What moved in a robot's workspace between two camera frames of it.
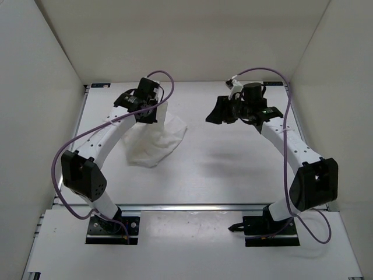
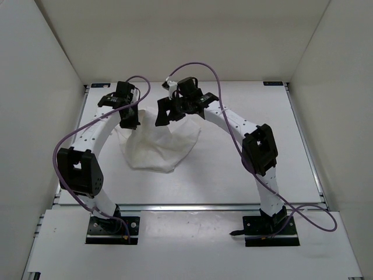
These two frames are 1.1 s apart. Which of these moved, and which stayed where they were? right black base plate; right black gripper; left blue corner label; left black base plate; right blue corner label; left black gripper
Moved: left black gripper; right black gripper
Stayed: left black base plate; right blue corner label; right black base plate; left blue corner label
